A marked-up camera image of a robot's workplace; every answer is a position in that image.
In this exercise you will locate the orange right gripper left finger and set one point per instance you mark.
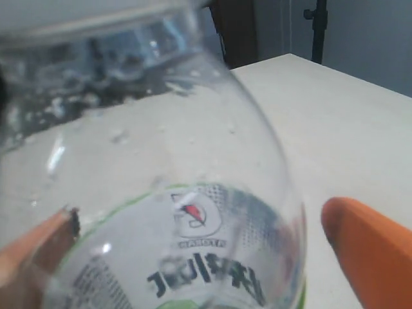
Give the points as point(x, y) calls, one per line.
point(29, 262)

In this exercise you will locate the clear plastic drink bottle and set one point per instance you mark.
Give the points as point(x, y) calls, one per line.
point(184, 195)

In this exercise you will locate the black tripod stand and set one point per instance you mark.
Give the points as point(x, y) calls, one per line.
point(319, 18)

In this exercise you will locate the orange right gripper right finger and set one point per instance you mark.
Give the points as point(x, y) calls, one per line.
point(373, 251)

